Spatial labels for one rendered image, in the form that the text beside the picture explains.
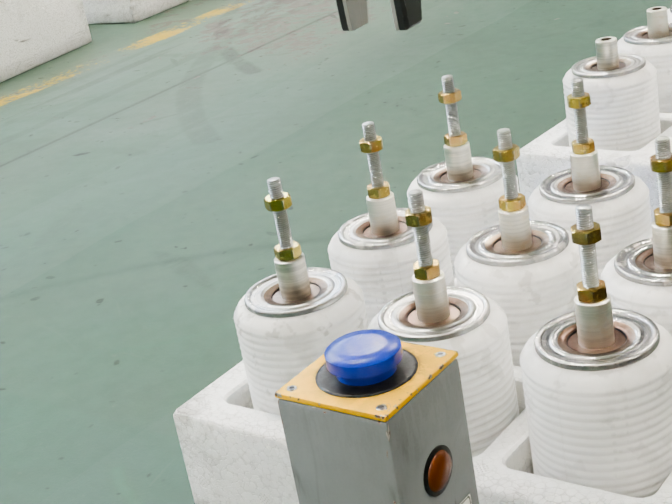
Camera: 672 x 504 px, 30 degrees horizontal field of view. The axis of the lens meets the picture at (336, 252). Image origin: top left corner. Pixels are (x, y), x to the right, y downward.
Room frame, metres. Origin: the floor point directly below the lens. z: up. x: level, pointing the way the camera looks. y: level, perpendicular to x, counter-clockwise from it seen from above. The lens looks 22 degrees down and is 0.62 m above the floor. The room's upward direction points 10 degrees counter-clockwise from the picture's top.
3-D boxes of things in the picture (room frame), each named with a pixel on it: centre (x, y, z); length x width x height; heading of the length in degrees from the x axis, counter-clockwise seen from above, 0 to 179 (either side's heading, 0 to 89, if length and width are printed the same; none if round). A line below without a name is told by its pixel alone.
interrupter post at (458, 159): (1.01, -0.12, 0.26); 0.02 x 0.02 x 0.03
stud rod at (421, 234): (0.76, -0.06, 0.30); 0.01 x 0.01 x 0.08
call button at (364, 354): (0.58, 0.00, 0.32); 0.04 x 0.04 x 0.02
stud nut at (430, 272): (0.76, -0.06, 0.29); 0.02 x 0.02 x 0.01; 23
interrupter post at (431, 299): (0.76, -0.06, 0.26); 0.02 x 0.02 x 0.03
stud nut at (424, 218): (0.76, -0.06, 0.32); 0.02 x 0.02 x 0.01; 23
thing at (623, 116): (1.26, -0.31, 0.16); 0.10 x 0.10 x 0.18
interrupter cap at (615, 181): (0.94, -0.21, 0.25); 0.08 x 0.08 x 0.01
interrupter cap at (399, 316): (0.76, -0.06, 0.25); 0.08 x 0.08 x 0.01
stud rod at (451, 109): (1.01, -0.12, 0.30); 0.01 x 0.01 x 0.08
